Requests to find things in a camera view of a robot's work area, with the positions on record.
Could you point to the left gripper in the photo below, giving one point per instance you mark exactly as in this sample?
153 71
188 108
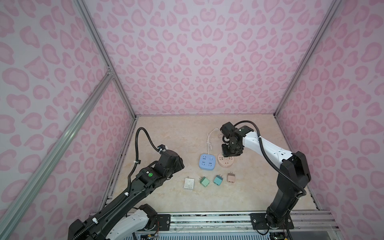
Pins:
180 164

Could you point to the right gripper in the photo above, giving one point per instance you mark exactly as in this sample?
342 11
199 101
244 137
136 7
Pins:
236 153

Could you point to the pink charger plug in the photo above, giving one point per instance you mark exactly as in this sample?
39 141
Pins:
231 178

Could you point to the teal charger plug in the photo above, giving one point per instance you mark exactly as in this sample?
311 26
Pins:
218 180

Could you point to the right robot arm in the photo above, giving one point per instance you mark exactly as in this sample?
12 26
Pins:
292 168

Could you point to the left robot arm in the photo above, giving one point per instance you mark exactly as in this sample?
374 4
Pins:
98 226

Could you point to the white charger plug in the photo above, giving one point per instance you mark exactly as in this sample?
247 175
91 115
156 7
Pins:
189 183

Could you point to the light green charger plug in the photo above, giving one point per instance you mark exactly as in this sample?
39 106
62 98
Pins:
204 181

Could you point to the pink round power strip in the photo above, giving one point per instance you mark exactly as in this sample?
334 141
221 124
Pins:
225 162

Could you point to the blue square power strip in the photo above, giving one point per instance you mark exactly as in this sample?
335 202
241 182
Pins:
208 161

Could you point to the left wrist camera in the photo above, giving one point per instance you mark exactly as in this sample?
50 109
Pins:
162 148

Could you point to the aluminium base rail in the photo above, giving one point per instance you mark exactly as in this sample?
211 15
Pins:
302 225

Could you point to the left wall aluminium strut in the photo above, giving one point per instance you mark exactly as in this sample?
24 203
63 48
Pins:
21 204

